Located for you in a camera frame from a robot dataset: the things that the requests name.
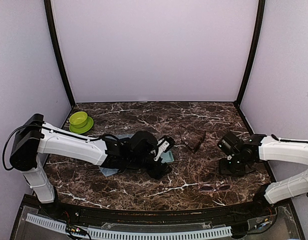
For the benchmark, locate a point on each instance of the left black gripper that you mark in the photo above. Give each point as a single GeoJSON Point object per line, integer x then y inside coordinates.
{"type": "Point", "coordinates": [159, 171]}

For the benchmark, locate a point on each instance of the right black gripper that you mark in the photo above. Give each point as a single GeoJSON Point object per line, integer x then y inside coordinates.
{"type": "Point", "coordinates": [223, 169]}

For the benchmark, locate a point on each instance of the teal glasses case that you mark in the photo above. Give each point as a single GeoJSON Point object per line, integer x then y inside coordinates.
{"type": "Point", "coordinates": [167, 157]}

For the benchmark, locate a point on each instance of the pink frame sunglasses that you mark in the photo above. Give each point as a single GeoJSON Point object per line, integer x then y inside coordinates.
{"type": "Point", "coordinates": [214, 188]}

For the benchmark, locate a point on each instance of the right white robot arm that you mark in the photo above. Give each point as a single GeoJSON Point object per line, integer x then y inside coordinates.
{"type": "Point", "coordinates": [242, 154]}

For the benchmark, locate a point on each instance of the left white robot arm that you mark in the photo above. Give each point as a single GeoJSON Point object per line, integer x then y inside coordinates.
{"type": "Point", "coordinates": [39, 137]}

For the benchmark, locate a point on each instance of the blue cleaning cloth left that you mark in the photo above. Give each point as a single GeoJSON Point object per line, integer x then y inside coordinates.
{"type": "Point", "coordinates": [112, 171]}

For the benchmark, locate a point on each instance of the green plate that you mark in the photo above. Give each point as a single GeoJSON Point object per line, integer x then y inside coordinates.
{"type": "Point", "coordinates": [82, 128]}

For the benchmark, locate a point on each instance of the green bowl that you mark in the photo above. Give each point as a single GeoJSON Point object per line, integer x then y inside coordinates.
{"type": "Point", "coordinates": [78, 119]}

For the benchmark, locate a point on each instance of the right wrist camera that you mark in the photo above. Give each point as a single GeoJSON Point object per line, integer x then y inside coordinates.
{"type": "Point", "coordinates": [230, 145]}

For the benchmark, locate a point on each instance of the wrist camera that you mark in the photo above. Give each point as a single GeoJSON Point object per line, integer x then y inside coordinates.
{"type": "Point", "coordinates": [230, 145]}
{"type": "Point", "coordinates": [144, 144]}

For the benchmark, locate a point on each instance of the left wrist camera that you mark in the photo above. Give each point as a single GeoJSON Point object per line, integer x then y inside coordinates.
{"type": "Point", "coordinates": [144, 144]}

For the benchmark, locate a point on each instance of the dark frame sunglasses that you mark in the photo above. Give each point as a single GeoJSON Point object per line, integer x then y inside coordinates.
{"type": "Point", "coordinates": [202, 133]}

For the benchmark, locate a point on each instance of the white slotted cable duct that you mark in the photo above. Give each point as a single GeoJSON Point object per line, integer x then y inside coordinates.
{"type": "Point", "coordinates": [112, 231]}

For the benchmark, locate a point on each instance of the black front rail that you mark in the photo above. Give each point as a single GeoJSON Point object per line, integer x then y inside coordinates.
{"type": "Point", "coordinates": [228, 215]}

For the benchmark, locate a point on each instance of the right black frame post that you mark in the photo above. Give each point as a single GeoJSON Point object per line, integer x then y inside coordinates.
{"type": "Point", "coordinates": [252, 52]}

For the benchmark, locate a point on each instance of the black frame post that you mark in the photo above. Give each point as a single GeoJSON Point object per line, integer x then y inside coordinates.
{"type": "Point", "coordinates": [252, 52]}
{"type": "Point", "coordinates": [57, 51]}

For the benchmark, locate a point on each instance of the left black frame post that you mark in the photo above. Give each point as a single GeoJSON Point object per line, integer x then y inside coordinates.
{"type": "Point", "coordinates": [57, 51]}

